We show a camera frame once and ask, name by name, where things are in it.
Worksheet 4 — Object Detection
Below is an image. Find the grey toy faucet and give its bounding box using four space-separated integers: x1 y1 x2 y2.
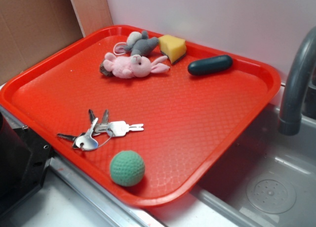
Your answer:
278 27 316 136

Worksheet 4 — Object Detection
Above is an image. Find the yellow sponge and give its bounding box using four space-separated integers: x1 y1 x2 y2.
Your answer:
158 35 187 64

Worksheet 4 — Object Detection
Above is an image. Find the green dimpled ball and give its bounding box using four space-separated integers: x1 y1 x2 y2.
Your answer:
110 151 145 187

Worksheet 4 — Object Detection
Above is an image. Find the pink plush bunny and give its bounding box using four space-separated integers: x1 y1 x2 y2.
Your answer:
102 52 170 79

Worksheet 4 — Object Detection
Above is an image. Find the grey toy sink basin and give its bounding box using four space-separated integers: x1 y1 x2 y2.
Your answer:
150 106 316 227

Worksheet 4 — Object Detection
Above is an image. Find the brown cardboard panel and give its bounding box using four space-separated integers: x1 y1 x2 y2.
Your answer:
0 0 113 84

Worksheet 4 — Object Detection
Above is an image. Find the grey plush elephant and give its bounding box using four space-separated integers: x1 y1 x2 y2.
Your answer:
113 31 158 56

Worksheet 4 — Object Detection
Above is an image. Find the red plastic tray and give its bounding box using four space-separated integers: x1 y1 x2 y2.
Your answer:
0 26 281 207

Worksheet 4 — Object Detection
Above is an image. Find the dark green oblong case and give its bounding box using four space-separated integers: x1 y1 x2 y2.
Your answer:
188 55 233 76

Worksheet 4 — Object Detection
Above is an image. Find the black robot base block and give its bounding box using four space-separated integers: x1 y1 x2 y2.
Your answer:
0 114 52 217

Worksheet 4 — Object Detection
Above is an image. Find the silver key bunch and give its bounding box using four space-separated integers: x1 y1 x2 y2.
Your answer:
57 109 144 151

